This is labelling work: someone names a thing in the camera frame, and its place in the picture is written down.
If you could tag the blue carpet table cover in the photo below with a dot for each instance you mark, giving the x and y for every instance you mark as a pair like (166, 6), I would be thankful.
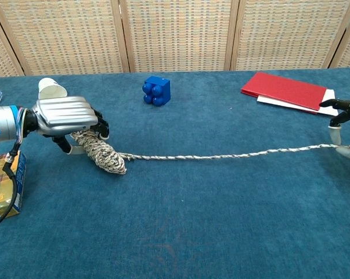
(192, 218)

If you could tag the white paper sheet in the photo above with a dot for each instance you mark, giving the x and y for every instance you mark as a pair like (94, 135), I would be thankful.
(330, 97)

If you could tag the bamboo folding screen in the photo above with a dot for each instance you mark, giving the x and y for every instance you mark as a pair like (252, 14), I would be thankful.
(174, 35)

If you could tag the red booklet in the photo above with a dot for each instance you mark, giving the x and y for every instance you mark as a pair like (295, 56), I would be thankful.
(282, 88)

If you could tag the white paper cup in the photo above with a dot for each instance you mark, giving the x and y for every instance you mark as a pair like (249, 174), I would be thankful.
(50, 88)

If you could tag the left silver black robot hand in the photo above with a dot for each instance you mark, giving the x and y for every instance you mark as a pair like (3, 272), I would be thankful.
(64, 113)

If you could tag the blue plastic building block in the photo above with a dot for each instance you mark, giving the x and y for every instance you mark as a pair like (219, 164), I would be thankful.
(160, 87)

